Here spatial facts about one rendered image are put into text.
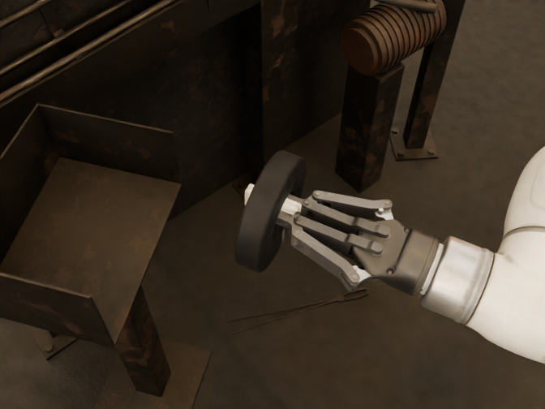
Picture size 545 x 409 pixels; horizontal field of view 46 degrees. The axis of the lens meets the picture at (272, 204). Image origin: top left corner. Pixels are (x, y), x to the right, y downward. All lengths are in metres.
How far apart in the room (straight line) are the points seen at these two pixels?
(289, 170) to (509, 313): 0.29
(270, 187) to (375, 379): 0.82
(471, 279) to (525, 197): 0.14
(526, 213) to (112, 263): 0.54
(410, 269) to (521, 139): 1.26
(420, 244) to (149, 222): 0.40
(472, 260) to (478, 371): 0.81
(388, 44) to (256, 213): 0.71
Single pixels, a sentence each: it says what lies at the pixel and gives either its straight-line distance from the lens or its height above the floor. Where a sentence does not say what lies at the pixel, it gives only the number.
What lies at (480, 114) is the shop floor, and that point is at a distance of 1.99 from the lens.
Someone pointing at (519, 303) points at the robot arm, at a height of 0.75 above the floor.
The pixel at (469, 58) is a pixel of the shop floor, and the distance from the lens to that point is 2.17.
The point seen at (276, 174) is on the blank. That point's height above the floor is 0.78.
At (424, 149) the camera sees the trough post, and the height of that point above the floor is 0.01.
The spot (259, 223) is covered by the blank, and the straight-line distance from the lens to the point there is 0.72.
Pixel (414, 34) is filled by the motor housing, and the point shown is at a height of 0.49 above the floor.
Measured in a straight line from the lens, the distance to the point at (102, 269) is 0.91.
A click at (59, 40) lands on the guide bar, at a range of 1.13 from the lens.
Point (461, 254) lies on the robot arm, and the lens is 0.74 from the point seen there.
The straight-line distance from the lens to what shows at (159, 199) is 0.95.
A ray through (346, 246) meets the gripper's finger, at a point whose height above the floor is 0.72.
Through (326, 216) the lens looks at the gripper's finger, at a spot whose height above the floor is 0.73.
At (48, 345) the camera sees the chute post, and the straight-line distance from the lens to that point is 1.55.
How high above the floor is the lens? 1.36
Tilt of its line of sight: 54 degrees down
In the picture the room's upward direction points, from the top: straight up
